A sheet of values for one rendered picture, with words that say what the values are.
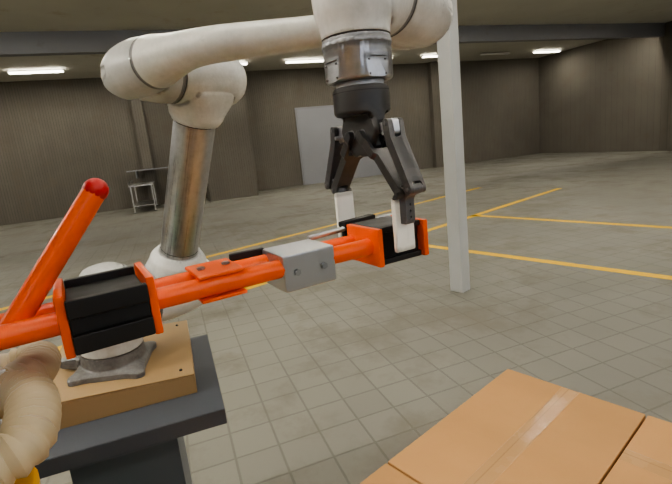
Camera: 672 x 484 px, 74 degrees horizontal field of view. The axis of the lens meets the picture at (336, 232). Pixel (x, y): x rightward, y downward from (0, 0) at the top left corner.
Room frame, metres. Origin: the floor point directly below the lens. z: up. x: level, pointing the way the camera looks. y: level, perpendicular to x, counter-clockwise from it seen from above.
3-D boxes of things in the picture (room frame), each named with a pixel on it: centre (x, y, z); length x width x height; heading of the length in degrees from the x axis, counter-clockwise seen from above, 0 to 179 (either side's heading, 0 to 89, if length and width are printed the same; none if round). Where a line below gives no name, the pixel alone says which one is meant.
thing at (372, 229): (0.60, -0.07, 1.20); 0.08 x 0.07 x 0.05; 120
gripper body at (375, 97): (0.62, -0.05, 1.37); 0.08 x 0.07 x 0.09; 30
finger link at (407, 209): (0.54, -0.10, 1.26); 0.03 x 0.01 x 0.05; 30
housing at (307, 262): (0.54, 0.05, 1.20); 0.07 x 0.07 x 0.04; 30
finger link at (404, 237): (0.56, -0.09, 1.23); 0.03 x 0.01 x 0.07; 120
